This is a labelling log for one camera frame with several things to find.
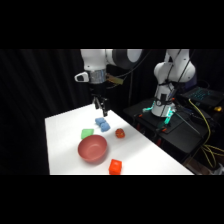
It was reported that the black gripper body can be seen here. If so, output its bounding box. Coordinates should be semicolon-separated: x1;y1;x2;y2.
89;80;108;100

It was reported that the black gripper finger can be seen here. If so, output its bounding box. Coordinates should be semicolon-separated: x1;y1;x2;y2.
92;95;102;111
100;97;110;118

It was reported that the red ball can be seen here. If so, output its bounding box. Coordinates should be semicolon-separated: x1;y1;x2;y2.
115;127;126;139

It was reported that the pink bowl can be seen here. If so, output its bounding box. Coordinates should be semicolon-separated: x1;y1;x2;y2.
77;134;109;164

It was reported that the blue block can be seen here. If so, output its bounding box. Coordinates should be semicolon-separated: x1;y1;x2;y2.
99;121;112;133
94;116;107;127

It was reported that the yellowish wrist circuit board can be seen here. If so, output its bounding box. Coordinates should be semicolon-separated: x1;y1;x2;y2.
105;74;126;89

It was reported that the green block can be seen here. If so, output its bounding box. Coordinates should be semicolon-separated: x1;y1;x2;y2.
80;128;95;141

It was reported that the green base light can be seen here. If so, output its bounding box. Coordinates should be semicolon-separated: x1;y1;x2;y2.
142;105;155;115

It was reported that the orange-red cube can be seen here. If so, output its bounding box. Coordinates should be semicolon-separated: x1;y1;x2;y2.
108;158;124;176

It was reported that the black robot stand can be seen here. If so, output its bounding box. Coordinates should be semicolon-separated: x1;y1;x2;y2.
122;95;224;165

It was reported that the black laptop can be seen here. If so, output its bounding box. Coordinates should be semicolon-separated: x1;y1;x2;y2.
179;85;224;109

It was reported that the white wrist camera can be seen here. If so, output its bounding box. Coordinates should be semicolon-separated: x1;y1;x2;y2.
74;71;90;83

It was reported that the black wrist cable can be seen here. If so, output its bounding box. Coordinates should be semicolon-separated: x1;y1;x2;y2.
109;49;154;88

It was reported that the yellow cable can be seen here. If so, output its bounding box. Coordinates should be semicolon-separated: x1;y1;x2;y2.
187;97;224;170

